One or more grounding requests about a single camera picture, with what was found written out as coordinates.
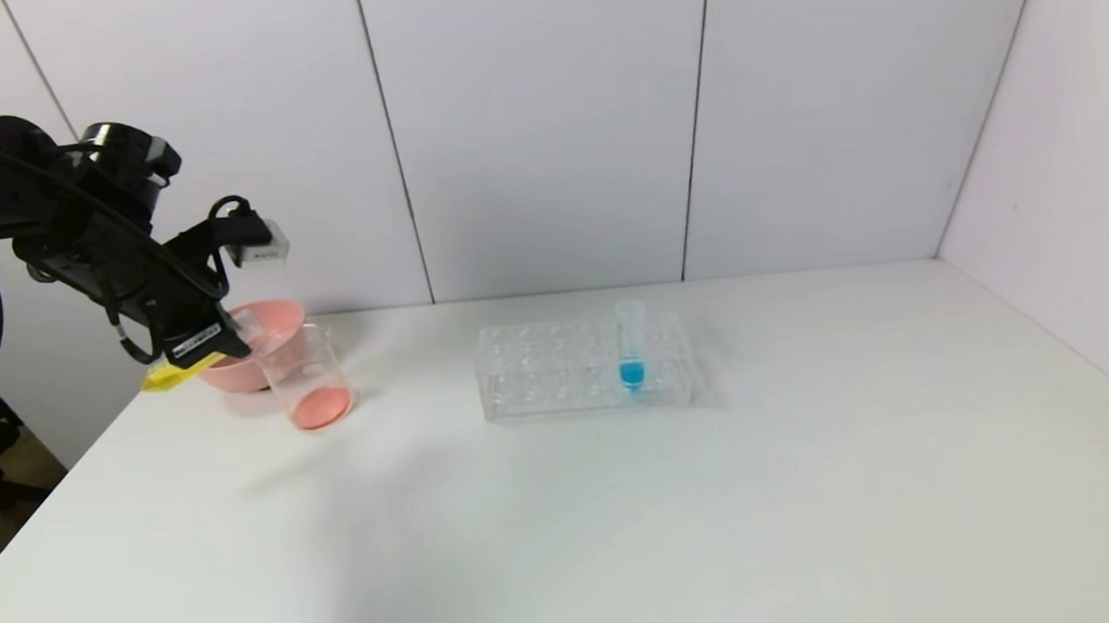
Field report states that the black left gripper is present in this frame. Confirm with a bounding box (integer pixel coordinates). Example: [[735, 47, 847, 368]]
[[103, 251, 254, 376]]

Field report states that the yellow pigment test tube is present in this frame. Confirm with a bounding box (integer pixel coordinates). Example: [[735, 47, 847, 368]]
[[135, 307, 272, 394]]

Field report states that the clear glass beaker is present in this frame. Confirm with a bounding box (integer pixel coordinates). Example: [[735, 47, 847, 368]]
[[252, 319, 359, 437]]

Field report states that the clear plastic test tube rack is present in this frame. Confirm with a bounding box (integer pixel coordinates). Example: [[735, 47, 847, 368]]
[[472, 307, 700, 426]]

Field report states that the blue pigment test tube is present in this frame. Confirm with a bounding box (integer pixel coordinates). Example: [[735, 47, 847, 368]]
[[613, 299, 650, 395]]

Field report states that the pink bowl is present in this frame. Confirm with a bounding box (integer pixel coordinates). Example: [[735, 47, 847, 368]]
[[188, 295, 314, 398]]

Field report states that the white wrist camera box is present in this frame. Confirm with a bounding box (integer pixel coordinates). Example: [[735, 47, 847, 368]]
[[229, 216, 294, 271]]

